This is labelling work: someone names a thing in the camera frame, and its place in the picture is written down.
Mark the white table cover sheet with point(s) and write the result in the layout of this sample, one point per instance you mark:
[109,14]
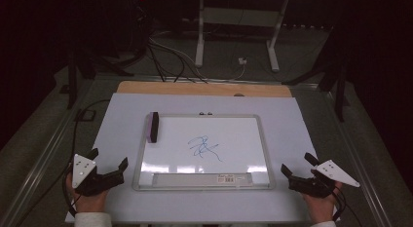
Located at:
[123,123]

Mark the person's left hand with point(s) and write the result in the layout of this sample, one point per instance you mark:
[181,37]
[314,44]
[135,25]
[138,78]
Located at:
[89,202]

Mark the person's right hand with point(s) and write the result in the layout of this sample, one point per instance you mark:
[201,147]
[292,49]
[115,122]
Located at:
[319,207]

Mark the silver framed whiteboard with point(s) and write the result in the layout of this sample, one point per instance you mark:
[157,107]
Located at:
[227,139]

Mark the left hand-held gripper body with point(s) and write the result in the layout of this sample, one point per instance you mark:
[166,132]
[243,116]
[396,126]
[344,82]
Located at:
[83,170]

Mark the purple and black board eraser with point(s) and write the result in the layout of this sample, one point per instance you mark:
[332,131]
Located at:
[154,127]

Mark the black tripod stand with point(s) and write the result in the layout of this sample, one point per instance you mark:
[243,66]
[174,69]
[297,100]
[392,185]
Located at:
[337,81]
[73,77]

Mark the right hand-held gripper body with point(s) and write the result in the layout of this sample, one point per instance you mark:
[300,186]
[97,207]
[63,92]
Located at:
[324,178]

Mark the white metal stand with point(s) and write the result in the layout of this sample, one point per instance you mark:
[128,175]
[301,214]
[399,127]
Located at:
[238,17]

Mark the black square floor bracket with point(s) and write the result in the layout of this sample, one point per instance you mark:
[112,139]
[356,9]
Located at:
[85,115]

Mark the aluminium floor rail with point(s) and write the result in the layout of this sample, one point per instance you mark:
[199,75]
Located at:
[39,165]
[354,155]

